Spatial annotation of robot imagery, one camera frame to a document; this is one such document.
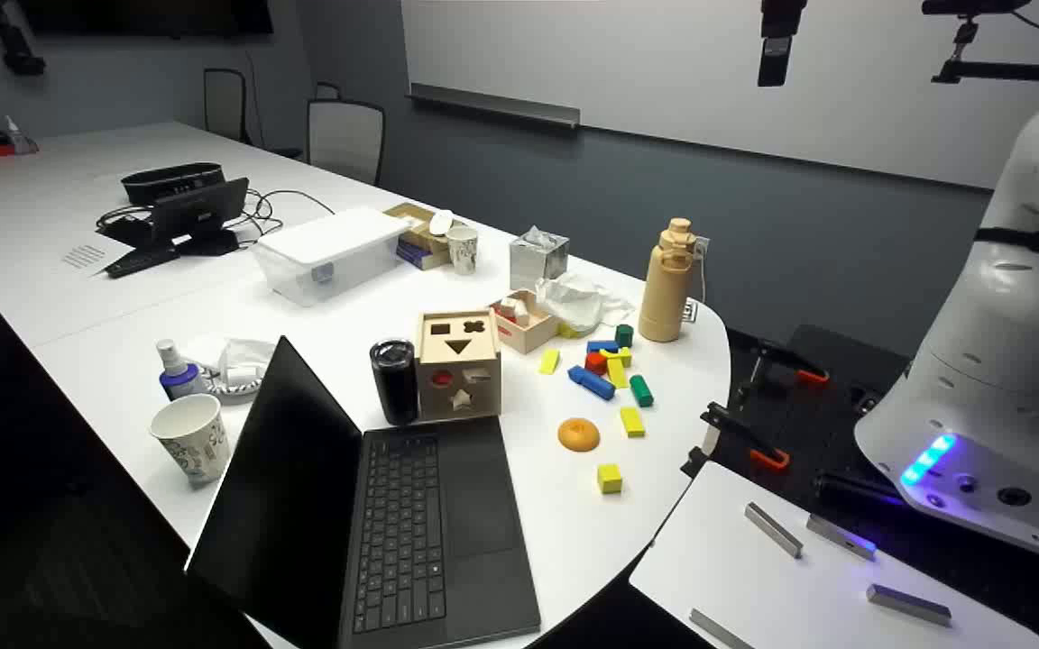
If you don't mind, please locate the tan bottle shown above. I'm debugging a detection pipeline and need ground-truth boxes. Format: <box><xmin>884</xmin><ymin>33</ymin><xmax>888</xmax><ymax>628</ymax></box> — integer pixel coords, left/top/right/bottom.
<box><xmin>634</xmin><ymin>212</ymin><xmax>711</xmax><ymax>344</ymax></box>

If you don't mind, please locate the small white cup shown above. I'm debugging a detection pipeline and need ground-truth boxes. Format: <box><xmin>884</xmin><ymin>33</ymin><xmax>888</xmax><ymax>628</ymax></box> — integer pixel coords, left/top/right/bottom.
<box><xmin>444</xmin><ymin>218</ymin><xmax>484</xmax><ymax>278</ymax></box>

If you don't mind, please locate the grey metal bar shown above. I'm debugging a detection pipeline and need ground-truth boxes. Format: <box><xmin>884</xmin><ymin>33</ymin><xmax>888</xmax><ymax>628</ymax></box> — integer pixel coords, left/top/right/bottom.
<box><xmin>806</xmin><ymin>513</ymin><xmax>880</xmax><ymax>567</ymax></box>
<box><xmin>740</xmin><ymin>498</ymin><xmax>809</xmax><ymax>561</ymax></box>
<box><xmin>684</xmin><ymin>604</ymin><xmax>753</xmax><ymax>649</ymax></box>
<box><xmin>862</xmin><ymin>581</ymin><xmax>956</xmax><ymax>631</ymax></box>

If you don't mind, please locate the wooden shape sorter box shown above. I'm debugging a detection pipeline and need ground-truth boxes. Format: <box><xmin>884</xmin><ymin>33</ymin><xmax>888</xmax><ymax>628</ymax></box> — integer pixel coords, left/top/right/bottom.
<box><xmin>410</xmin><ymin>305</ymin><xmax>504</xmax><ymax>425</ymax></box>

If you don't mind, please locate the small blue sanitizer bottle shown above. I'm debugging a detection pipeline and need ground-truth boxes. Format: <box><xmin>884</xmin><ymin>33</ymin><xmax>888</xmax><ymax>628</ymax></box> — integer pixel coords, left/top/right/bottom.
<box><xmin>152</xmin><ymin>338</ymin><xmax>207</xmax><ymax>402</ymax></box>

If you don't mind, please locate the black oval device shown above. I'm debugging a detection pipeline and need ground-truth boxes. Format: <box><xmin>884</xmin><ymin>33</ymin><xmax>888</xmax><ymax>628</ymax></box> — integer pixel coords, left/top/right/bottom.
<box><xmin>120</xmin><ymin>157</ymin><xmax>229</xmax><ymax>210</ymax></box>

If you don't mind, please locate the long blue block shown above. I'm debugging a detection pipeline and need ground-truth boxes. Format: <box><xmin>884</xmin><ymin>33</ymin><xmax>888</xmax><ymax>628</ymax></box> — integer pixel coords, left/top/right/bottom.
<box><xmin>566</xmin><ymin>364</ymin><xmax>616</xmax><ymax>402</ymax></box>

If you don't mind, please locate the small open wooden box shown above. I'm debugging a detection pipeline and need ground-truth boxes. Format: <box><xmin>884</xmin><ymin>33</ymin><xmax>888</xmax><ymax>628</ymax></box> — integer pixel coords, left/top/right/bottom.
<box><xmin>487</xmin><ymin>289</ymin><xmax>566</xmax><ymax>358</ymax></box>

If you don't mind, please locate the metal whiteboard tray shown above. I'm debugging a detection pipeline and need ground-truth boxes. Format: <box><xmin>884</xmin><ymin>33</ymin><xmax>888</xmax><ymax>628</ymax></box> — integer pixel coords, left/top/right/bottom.
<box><xmin>408</xmin><ymin>79</ymin><xmax>585</xmax><ymax>134</ymax></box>

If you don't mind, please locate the black tablet stand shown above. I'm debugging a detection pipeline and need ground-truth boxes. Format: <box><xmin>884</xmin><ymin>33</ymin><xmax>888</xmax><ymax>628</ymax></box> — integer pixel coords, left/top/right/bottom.
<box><xmin>99</xmin><ymin>173</ymin><xmax>254</xmax><ymax>282</ymax></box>

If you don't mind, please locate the small cardboard box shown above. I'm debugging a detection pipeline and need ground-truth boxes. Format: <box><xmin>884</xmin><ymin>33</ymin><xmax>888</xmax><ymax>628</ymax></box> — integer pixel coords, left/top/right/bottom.
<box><xmin>384</xmin><ymin>199</ymin><xmax>453</xmax><ymax>274</ymax></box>

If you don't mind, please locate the white cube box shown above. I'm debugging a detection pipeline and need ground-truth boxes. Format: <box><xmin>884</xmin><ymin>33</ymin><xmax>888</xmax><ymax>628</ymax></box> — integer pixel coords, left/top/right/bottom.
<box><xmin>504</xmin><ymin>222</ymin><xmax>572</xmax><ymax>292</ymax></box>

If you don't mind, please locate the white board panel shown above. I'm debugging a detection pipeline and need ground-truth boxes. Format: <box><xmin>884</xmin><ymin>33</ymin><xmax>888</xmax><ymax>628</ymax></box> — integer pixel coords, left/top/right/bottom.
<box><xmin>629</xmin><ymin>457</ymin><xmax>1039</xmax><ymax>649</ymax></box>

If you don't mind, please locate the black clamp orange handle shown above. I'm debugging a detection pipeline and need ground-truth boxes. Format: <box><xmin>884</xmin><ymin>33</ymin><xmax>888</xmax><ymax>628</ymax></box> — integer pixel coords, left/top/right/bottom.
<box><xmin>732</xmin><ymin>335</ymin><xmax>836</xmax><ymax>402</ymax></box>
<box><xmin>680</xmin><ymin>401</ymin><xmax>797</xmax><ymax>481</ymax></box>

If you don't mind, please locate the black tumbler cup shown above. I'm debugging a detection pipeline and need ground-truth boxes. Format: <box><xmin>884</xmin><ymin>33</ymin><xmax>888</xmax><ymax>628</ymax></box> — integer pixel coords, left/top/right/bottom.
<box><xmin>367</xmin><ymin>338</ymin><xmax>421</xmax><ymax>427</ymax></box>

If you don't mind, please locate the white plastic storage box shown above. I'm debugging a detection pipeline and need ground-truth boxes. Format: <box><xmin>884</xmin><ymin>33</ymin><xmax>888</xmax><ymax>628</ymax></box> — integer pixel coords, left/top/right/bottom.
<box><xmin>254</xmin><ymin>204</ymin><xmax>410</xmax><ymax>305</ymax></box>

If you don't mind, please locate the black laptop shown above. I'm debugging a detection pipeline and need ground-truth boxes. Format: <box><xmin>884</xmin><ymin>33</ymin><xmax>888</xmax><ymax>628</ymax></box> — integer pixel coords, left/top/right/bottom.
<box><xmin>184</xmin><ymin>335</ymin><xmax>544</xmax><ymax>649</ymax></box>

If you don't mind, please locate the patterned paper cup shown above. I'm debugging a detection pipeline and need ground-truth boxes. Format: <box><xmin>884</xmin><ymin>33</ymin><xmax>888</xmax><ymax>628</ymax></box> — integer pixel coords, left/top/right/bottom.
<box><xmin>149</xmin><ymin>389</ymin><xmax>233</xmax><ymax>491</ymax></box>

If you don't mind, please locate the crumpled clear plastic wrap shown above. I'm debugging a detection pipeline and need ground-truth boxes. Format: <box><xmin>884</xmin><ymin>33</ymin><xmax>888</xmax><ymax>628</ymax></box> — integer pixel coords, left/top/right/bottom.
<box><xmin>198</xmin><ymin>335</ymin><xmax>279</xmax><ymax>402</ymax></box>

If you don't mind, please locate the black wall screen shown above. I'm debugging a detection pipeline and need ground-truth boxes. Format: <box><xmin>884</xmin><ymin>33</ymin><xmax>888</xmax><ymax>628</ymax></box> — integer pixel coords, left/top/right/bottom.
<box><xmin>11</xmin><ymin>0</ymin><xmax>279</xmax><ymax>40</ymax></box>

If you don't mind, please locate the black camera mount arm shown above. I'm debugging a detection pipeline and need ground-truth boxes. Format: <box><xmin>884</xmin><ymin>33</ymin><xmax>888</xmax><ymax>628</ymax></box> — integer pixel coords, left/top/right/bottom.
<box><xmin>915</xmin><ymin>0</ymin><xmax>1039</xmax><ymax>90</ymax></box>

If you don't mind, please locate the orange dome toy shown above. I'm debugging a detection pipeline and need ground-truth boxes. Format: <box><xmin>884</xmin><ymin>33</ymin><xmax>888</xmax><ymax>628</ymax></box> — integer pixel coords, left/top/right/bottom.
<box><xmin>554</xmin><ymin>413</ymin><xmax>601</xmax><ymax>457</ymax></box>

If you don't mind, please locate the grey office chair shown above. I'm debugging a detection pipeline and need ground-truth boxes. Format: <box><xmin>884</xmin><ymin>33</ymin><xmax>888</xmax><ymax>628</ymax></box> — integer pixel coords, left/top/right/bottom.
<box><xmin>304</xmin><ymin>92</ymin><xmax>390</xmax><ymax>186</ymax></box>
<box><xmin>198</xmin><ymin>63</ymin><xmax>254</xmax><ymax>143</ymax></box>

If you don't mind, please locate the white plastic bag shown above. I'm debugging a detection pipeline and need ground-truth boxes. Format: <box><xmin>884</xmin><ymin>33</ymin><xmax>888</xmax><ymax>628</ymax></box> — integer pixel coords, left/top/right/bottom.
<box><xmin>542</xmin><ymin>271</ymin><xmax>622</xmax><ymax>338</ymax></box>

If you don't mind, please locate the thin black cable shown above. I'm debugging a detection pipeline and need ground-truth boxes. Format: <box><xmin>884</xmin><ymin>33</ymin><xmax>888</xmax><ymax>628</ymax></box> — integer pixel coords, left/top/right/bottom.
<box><xmin>233</xmin><ymin>183</ymin><xmax>338</xmax><ymax>241</ymax></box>

